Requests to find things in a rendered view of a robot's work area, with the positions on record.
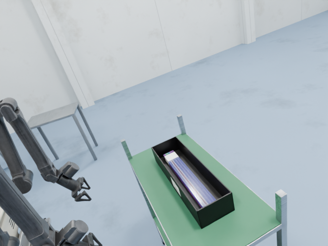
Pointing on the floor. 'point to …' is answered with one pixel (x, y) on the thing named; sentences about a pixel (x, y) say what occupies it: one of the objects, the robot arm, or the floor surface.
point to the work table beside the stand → (48, 118)
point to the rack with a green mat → (252, 236)
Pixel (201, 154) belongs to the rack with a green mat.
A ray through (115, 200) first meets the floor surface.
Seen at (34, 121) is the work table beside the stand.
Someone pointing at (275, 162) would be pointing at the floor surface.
